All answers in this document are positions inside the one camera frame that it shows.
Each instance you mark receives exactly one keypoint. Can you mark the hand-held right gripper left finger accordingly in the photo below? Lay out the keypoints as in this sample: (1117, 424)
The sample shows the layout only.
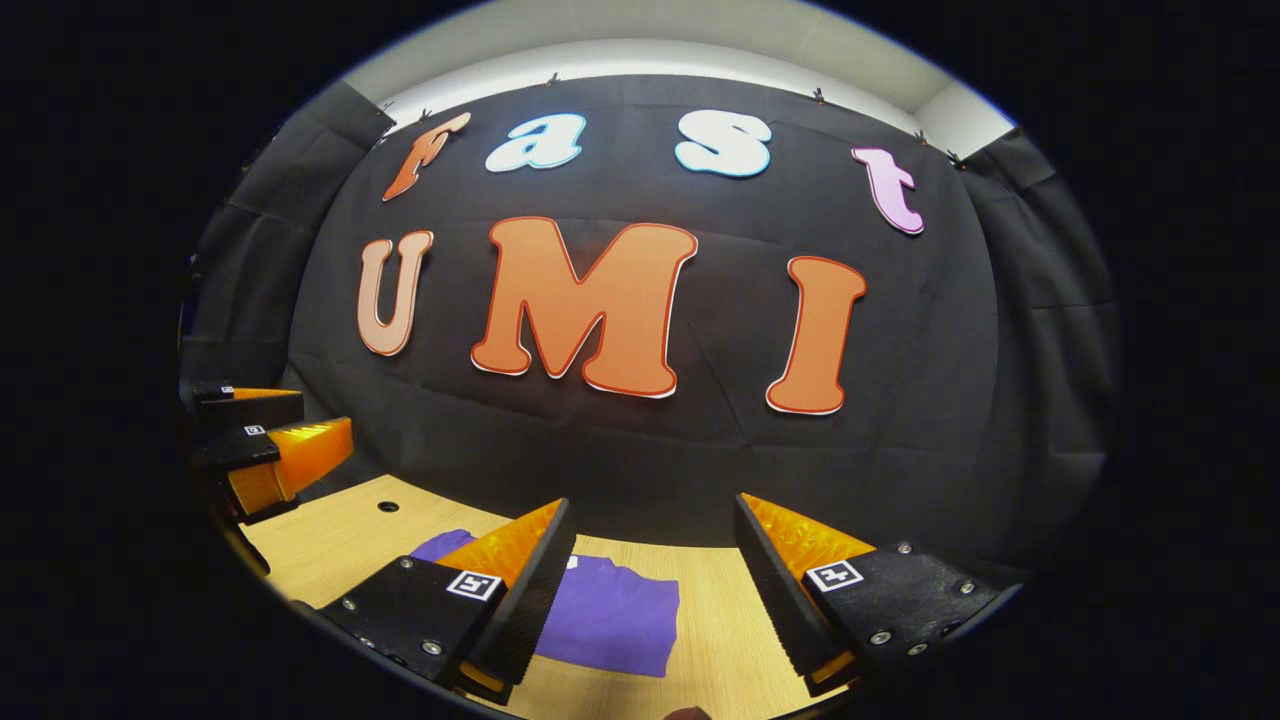
(535, 590)

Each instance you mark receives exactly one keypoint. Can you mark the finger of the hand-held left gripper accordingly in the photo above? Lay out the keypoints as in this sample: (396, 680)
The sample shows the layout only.
(255, 407)
(235, 447)

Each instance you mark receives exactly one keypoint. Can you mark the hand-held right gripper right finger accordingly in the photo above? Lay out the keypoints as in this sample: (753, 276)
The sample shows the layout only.
(775, 600)

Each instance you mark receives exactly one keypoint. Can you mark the purple button shirt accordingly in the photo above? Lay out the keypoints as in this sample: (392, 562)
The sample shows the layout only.
(620, 610)

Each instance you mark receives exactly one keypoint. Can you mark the black backdrop cloth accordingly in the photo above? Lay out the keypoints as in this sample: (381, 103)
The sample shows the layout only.
(650, 450)

